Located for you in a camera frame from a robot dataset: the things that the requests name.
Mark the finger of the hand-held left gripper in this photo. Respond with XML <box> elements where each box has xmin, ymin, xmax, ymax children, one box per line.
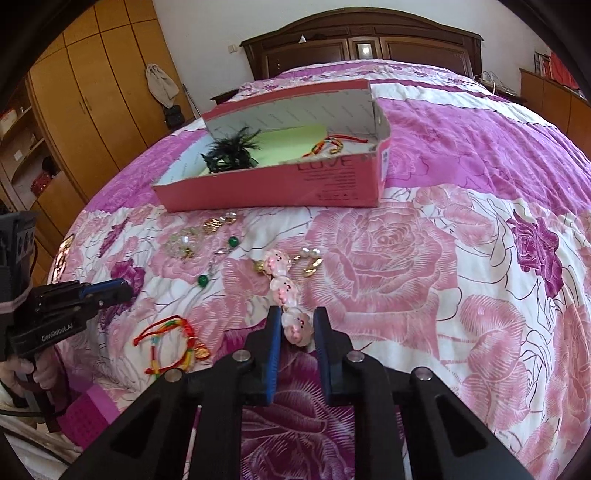
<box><xmin>85</xmin><ymin>284</ymin><xmax>136</xmax><ymax>320</ymax></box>
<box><xmin>79</xmin><ymin>278</ymin><xmax>127</xmax><ymax>298</ymax></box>

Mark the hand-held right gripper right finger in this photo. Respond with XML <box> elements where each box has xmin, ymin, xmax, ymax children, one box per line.
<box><xmin>313</xmin><ymin>307</ymin><xmax>536</xmax><ymax>480</ymax></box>

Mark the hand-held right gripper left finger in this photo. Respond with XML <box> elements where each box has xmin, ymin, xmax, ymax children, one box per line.
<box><xmin>60</xmin><ymin>305</ymin><xmax>283</xmax><ymax>480</ymax></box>

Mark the rainbow string bracelet gold pendant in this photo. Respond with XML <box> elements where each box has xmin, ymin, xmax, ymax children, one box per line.
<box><xmin>133</xmin><ymin>316</ymin><xmax>211</xmax><ymax>376</ymax></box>

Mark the clear crystal bead bracelet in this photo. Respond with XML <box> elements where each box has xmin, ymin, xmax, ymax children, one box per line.
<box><xmin>168</xmin><ymin>228</ymin><xmax>202</xmax><ymax>260</ymax></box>

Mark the gold pearl bracelet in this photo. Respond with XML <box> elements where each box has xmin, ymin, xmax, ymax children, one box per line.
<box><xmin>294</xmin><ymin>247</ymin><xmax>325</xmax><ymax>278</ymax></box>

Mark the green bead chain earring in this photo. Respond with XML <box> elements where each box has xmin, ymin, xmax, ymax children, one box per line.
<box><xmin>198</xmin><ymin>236</ymin><xmax>240</xmax><ymax>287</ymax></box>

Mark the pink cardboard box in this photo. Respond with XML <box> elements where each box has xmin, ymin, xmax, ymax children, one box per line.
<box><xmin>152</xmin><ymin>78</ymin><xmax>392</xmax><ymax>213</ymax></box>

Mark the person's left hand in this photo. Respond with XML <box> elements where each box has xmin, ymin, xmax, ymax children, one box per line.
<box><xmin>0</xmin><ymin>355</ymin><xmax>63</xmax><ymax>408</ymax></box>

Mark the pink floral bedspread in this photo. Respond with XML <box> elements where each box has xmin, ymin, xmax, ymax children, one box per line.
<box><xmin>46</xmin><ymin>60</ymin><xmax>591</xmax><ymax>480</ymax></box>

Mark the open wooden shelf unit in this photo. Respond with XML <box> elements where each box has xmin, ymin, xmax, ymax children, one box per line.
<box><xmin>0</xmin><ymin>85</ymin><xmax>88</xmax><ymax>287</ymax></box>

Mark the black feather hair accessory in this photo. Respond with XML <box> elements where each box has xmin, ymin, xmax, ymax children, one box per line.
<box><xmin>202</xmin><ymin>127</ymin><xmax>263</xmax><ymax>175</ymax></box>

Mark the orange wooden wardrobe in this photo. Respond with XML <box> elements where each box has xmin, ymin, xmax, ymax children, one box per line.
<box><xmin>25</xmin><ymin>0</ymin><xmax>195</xmax><ymax>259</ymax></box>

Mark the thin metal rod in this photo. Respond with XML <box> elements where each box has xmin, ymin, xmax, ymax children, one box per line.
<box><xmin>182</xmin><ymin>83</ymin><xmax>205</xmax><ymax>119</ymax></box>

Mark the light green paper liner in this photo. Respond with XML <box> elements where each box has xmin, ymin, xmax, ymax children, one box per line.
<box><xmin>198</xmin><ymin>126</ymin><xmax>370</xmax><ymax>177</ymax></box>

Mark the beige hanging cloth bag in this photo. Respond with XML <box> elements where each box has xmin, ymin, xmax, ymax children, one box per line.
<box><xmin>145</xmin><ymin>64</ymin><xmax>180</xmax><ymax>108</ymax></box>

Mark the dark wooden headboard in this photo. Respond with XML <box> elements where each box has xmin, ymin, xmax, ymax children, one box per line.
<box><xmin>241</xmin><ymin>7</ymin><xmax>484</xmax><ymax>83</ymax></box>

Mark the dark wooden nightstand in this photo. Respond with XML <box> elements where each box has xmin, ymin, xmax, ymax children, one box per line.
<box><xmin>475</xmin><ymin>78</ymin><xmax>528</xmax><ymax>105</ymax></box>

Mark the orange wooden dresser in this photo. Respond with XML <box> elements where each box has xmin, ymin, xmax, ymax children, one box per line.
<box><xmin>519</xmin><ymin>68</ymin><xmax>591</xmax><ymax>155</ymax></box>

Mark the black cable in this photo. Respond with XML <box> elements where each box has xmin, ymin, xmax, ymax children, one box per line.
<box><xmin>0</xmin><ymin>405</ymin><xmax>63</xmax><ymax>462</ymax></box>

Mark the red string bracelet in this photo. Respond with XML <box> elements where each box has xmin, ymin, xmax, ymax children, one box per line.
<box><xmin>307</xmin><ymin>134</ymin><xmax>371</xmax><ymax>156</ymax></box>

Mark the white tangled cord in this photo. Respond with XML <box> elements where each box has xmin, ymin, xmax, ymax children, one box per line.
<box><xmin>480</xmin><ymin>70</ymin><xmax>516</xmax><ymax>93</ymax></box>

